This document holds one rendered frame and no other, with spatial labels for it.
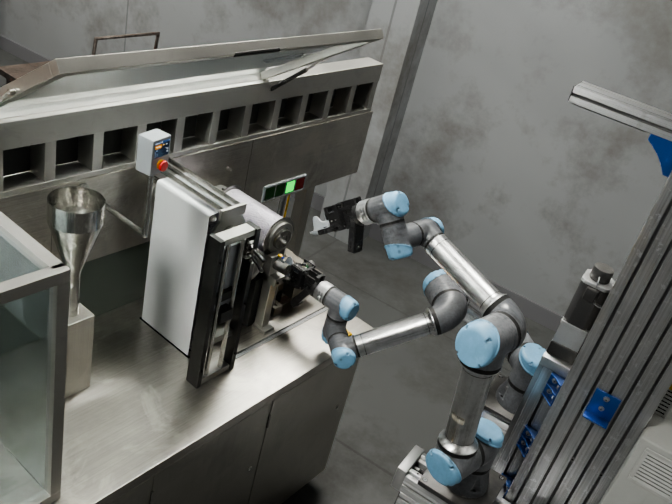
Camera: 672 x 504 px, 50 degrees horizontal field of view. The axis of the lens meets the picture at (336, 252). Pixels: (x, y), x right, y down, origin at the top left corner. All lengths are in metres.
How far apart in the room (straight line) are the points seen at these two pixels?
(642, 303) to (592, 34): 2.53
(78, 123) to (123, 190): 0.30
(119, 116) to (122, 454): 0.95
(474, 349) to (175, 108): 1.17
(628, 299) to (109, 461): 1.46
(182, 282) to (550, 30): 2.84
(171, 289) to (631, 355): 1.39
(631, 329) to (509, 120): 2.64
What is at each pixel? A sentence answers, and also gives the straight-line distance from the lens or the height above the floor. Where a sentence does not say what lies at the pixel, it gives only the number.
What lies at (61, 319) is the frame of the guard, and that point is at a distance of 1.62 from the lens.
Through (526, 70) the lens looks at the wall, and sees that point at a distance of 4.52.
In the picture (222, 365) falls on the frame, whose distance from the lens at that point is 2.38.
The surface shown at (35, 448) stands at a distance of 1.86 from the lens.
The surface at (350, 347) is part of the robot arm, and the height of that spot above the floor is 1.05.
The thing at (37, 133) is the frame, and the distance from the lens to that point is 2.09.
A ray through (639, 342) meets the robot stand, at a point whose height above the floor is 1.46.
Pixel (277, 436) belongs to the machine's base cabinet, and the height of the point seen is 0.60.
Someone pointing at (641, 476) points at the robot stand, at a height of 1.11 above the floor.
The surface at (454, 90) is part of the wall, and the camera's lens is 4.69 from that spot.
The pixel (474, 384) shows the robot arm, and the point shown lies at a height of 1.29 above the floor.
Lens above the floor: 2.49
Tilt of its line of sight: 30 degrees down
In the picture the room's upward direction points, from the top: 15 degrees clockwise
